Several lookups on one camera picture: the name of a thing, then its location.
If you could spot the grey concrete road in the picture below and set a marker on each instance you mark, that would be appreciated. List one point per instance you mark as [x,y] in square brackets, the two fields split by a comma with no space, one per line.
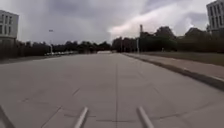
[110,83]

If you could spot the pale pole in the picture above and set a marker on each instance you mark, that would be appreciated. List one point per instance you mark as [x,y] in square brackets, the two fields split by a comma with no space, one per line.
[139,40]

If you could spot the row of parked cars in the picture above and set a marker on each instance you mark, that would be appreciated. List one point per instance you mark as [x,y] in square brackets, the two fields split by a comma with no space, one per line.
[61,53]

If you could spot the row of trees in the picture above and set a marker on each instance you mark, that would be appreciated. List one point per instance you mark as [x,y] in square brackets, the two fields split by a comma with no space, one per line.
[160,41]

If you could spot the robot's own part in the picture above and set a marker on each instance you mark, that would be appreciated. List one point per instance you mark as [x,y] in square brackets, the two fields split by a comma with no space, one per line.
[81,117]
[145,117]

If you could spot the street lamp pole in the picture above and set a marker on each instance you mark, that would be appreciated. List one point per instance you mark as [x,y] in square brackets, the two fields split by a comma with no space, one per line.
[51,41]

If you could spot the dark kerb strip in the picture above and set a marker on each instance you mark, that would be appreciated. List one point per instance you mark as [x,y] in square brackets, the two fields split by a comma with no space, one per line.
[186,72]

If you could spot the grey pavement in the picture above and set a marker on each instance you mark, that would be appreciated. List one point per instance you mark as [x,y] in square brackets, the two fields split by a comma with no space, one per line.
[200,66]

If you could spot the grass strip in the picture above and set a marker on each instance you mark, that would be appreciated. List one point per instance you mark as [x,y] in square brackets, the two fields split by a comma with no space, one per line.
[203,57]

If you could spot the white building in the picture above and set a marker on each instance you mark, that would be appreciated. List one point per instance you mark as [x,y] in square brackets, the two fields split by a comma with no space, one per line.
[8,27]

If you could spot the grey building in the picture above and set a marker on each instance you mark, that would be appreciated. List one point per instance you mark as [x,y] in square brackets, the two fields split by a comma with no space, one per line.
[216,16]

